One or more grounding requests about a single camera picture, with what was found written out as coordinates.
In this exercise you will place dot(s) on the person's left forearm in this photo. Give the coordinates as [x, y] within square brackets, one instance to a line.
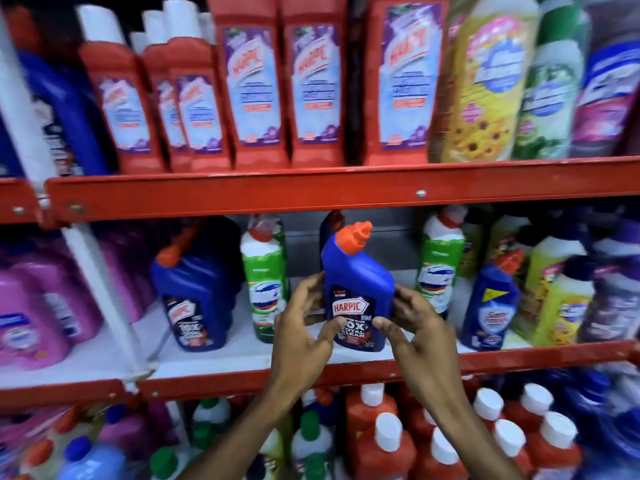
[235, 439]

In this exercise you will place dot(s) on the small blue red-capped bottle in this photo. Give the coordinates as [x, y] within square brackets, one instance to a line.
[330, 227]

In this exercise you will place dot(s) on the cluster of blue bottles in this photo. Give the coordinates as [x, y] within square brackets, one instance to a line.
[610, 424]

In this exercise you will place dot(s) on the blue yellow-label cleaner bottle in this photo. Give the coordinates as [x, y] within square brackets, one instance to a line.
[492, 309]

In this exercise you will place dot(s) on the pink cleaner bottle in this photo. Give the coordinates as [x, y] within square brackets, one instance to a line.
[27, 324]
[127, 274]
[65, 299]

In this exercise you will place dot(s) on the long red shelf beam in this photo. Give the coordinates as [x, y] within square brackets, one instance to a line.
[525, 357]
[325, 187]

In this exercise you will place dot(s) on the cluster of red white-capped bottles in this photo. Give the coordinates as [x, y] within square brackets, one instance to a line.
[395, 444]

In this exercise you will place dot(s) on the short red shelf beam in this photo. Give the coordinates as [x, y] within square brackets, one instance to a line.
[17, 202]
[60, 394]

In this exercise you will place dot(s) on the yellow-green cleaner bottle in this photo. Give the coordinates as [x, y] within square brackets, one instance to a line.
[472, 242]

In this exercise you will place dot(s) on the green red-capped cleaner bottle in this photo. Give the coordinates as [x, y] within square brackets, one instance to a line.
[264, 279]
[440, 264]

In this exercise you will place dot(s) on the purple-label cleaner bottle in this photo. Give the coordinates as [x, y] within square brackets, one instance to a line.
[607, 94]

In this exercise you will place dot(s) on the tall dark blue bottle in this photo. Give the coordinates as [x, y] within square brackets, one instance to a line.
[70, 114]

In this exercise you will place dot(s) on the pink blue-capped bottle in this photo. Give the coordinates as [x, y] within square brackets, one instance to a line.
[127, 429]

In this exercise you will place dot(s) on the white green-label cleaner bottle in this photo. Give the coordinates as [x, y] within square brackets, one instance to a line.
[550, 89]

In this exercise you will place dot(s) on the white shelf upright post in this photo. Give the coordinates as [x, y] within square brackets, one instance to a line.
[95, 274]

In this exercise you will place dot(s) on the light blue blue-capped bottle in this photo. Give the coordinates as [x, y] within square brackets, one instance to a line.
[92, 462]

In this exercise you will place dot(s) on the person's left thumb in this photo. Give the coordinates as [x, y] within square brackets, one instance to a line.
[332, 329]

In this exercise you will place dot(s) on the person's right forearm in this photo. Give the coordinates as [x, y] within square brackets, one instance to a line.
[475, 439]

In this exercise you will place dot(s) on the yellow dark-capped cleaner bottle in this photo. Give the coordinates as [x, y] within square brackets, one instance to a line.
[550, 254]
[565, 309]

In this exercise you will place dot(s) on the person's left hand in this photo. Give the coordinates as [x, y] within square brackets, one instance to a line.
[295, 349]

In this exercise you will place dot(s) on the blue orange-capped toilet cleaner bottle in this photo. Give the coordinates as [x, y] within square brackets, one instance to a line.
[357, 274]

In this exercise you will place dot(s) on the person's right thumb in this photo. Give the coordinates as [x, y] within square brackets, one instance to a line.
[392, 333]

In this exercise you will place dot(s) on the purple dark-capped cleaner bottle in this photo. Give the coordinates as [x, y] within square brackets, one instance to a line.
[612, 304]
[622, 239]

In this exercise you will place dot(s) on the large blue toilet cleaner bottle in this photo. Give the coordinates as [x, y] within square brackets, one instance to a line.
[197, 294]

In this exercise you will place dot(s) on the person's right hand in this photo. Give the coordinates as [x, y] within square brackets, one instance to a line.
[430, 359]

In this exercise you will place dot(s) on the row of red white-capped bottles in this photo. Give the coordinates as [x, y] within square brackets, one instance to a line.
[255, 84]

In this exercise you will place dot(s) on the yellow floral cleaner bottle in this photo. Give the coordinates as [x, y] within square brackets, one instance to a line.
[487, 89]

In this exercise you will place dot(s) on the white green-capped bottle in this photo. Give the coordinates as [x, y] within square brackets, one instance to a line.
[212, 414]
[167, 467]
[311, 442]

